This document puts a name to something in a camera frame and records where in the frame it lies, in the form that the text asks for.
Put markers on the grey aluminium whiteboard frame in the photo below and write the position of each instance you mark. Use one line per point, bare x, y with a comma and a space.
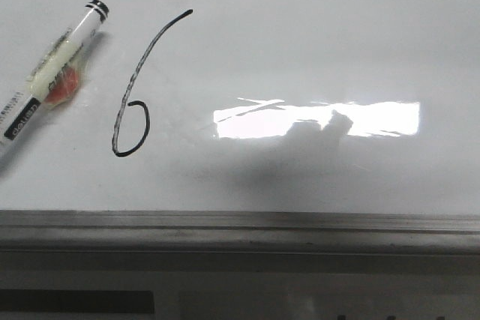
243, 232

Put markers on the white black whiteboard marker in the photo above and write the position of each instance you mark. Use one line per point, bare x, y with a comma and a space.
54, 79

